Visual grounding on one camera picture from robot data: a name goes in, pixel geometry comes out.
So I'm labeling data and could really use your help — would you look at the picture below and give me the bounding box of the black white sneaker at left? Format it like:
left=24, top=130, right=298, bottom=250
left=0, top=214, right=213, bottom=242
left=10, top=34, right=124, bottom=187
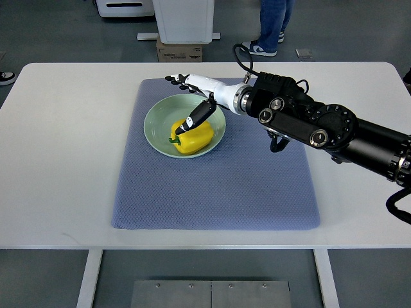
left=0, top=71, right=17, bottom=86

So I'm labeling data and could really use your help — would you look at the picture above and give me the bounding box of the yellow bell pepper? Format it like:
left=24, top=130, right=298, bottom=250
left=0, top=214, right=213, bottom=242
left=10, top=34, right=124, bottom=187
left=169, top=119, right=214, bottom=155

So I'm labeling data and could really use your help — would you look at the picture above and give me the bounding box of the white appliance with slot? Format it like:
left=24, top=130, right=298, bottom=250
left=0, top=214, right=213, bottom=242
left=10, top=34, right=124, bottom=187
left=94, top=0, right=155, bottom=18

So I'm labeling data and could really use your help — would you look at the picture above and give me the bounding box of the person in blue jeans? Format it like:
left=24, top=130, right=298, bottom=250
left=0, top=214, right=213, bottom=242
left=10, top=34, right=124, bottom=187
left=242, top=0, right=295, bottom=57

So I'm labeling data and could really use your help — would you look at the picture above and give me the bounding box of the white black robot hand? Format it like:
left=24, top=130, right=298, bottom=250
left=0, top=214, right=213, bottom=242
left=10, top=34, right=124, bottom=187
left=165, top=74, right=251, bottom=135

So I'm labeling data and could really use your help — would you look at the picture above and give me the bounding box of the grey metal base plate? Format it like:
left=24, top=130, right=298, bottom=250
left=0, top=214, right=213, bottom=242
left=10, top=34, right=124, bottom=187
left=131, top=280, right=292, bottom=307

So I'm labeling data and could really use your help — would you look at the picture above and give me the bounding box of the blue-grey quilted mat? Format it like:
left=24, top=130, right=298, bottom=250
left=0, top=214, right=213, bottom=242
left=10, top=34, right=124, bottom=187
left=112, top=79, right=320, bottom=230

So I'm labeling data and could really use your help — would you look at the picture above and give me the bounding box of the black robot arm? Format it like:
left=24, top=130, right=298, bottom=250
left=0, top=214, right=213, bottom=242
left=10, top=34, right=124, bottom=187
left=237, top=60, right=410, bottom=223

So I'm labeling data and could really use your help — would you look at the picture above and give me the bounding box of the grey floor socket plate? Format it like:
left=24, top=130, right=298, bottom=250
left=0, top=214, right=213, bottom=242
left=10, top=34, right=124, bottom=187
left=295, top=49, right=313, bottom=60

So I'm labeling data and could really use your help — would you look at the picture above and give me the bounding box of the white table leg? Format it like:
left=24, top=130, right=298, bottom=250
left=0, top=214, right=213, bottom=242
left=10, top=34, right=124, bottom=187
left=313, top=249, right=340, bottom=308
left=76, top=248, right=103, bottom=308

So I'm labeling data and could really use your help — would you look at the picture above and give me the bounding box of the light green plate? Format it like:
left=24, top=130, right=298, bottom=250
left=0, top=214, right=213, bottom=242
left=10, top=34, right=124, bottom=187
left=144, top=94, right=226, bottom=158

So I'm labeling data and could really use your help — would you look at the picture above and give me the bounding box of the cardboard box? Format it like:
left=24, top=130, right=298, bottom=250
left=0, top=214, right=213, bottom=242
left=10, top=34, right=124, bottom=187
left=156, top=37, right=203, bottom=63

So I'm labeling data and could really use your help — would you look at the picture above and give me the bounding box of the white table leg right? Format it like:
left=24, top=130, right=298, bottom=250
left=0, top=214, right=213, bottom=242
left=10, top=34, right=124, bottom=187
left=313, top=249, right=340, bottom=308

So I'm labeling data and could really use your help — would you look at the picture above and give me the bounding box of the white table leg left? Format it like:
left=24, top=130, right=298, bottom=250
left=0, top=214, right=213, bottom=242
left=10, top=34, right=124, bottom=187
left=76, top=248, right=103, bottom=308

